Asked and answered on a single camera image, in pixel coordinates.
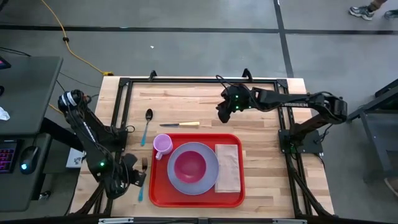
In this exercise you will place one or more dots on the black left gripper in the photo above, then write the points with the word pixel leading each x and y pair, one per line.
pixel 132 174

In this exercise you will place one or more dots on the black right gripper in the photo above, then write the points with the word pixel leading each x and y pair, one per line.
pixel 236 101

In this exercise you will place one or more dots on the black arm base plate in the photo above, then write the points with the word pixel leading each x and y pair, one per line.
pixel 121 137
pixel 311 146

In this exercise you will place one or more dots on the white small box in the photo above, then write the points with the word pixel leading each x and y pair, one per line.
pixel 74 158

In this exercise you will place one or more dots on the pink bowl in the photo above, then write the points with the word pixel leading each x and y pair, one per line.
pixel 189 166

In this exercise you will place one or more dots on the pink ribbed mug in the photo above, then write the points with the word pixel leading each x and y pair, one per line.
pixel 162 143

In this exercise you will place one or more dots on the white crumpled tissue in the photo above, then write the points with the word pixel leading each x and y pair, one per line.
pixel 3 114

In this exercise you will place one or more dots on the person's leg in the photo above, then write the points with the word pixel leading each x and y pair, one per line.
pixel 377 3

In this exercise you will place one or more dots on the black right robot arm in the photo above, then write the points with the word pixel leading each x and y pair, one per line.
pixel 295 101

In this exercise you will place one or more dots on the red plastic tray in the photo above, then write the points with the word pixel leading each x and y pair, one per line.
pixel 161 186

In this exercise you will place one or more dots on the person's shoe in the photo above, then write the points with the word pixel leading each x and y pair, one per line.
pixel 391 14
pixel 360 12

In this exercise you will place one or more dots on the silver metal bracket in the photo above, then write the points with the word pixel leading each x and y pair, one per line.
pixel 115 221
pixel 289 221

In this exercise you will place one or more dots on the black aluminium table frame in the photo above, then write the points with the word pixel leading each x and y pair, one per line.
pixel 202 80

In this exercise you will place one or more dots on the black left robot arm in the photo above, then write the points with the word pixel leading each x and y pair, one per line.
pixel 93 137

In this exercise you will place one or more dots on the lavender round plate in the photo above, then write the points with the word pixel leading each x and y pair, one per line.
pixel 192 188

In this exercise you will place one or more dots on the backlit black keyboard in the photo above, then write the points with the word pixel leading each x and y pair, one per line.
pixel 7 157

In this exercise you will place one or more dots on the black computer mouse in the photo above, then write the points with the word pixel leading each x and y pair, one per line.
pixel 29 158

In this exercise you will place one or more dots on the black metal stand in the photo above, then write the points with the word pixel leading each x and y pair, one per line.
pixel 367 107

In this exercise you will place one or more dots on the beige napkin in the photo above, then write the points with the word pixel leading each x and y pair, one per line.
pixel 228 168

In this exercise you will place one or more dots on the black desk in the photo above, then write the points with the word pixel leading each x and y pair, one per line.
pixel 31 93

